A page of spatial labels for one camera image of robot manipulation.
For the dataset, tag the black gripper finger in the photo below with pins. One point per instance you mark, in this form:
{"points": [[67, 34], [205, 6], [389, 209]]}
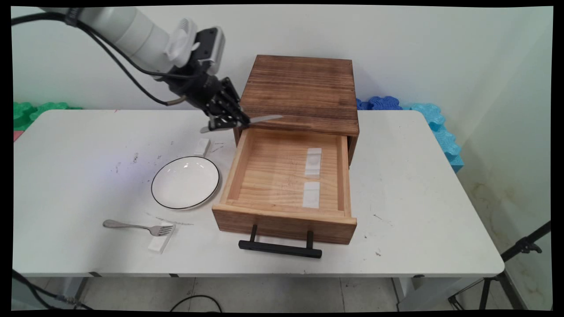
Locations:
{"points": [[233, 103], [220, 121]]}

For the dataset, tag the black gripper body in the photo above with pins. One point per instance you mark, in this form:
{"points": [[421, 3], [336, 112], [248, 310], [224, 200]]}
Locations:
{"points": [[198, 90]]}

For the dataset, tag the silver table knife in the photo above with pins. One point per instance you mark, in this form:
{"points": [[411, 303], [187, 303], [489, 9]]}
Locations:
{"points": [[266, 119]]}

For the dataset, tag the white cutlery rest block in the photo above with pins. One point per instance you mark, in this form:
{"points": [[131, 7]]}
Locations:
{"points": [[157, 243], [202, 146]]}

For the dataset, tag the dark wooden cabinet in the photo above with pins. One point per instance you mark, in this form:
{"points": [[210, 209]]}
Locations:
{"points": [[299, 92]]}

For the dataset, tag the white plate black rim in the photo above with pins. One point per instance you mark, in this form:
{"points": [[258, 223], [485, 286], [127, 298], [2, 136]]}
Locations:
{"points": [[185, 182]]}

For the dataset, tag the light wooden drawer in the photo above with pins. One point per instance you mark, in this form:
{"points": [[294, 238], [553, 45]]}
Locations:
{"points": [[273, 176]]}

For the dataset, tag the white block in drawer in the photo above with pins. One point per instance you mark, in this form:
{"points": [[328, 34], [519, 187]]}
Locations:
{"points": [[311, 195], [313, 163]]}

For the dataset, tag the silver fork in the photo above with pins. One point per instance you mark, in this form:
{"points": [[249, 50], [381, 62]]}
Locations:
{"points": [[128, 226]]}

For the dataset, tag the dark blue foam mat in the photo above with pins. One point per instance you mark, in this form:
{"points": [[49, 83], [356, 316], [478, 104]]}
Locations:
{"points": [[383, 103]]}

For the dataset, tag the green foam mat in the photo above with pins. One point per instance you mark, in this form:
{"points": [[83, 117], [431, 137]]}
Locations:
{"points": [[26, 112]]}

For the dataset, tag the red foam mat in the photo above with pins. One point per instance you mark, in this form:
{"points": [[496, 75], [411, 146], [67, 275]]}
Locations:
{"points": [[16, 134]]}

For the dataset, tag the light blue foam mat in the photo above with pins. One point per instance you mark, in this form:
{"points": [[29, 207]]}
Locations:
{"points": [[443, 134]]}

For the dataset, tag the white table leg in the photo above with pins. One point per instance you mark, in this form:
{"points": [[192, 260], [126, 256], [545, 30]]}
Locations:
{"points": [[75, 286], [423, 293]]}

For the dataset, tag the black tripod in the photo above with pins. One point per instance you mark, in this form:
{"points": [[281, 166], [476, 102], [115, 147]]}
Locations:
{"points": [[522, 246]]}

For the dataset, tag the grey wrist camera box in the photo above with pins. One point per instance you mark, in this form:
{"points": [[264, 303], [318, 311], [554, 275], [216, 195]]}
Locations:
{"points": [[212, 48]]}

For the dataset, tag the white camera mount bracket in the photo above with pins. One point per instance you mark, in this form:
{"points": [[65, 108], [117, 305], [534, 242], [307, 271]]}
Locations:
{"points": [[180, 42]]}

